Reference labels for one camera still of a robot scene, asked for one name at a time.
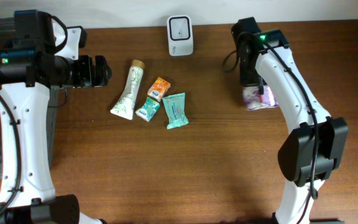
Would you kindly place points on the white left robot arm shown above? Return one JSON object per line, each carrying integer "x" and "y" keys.
{"x": 36, "y": 201}

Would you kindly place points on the pink purple tissue pack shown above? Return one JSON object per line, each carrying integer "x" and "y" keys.
{"x": 254, "y": 100}

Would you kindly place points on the teal wet wipes pack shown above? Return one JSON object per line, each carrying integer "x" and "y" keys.
{"x": 175, "y": 109}

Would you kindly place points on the white tube with brown cap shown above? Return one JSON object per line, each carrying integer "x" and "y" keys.
{"x": 124, "y": 107}

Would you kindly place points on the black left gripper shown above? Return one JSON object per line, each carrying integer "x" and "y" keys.
{"x": 82, "y": 66}

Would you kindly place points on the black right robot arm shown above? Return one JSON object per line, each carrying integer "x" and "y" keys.
{"x": 315, "y": 144}

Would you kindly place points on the green small tissue pack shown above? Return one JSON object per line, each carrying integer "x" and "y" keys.
{"x": 148, "y": 109}

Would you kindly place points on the orange small tissue pack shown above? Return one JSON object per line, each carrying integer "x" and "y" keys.
{"x": 158, "y": 89}

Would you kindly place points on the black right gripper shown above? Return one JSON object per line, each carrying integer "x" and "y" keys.
{"x": 250, "y": 78}

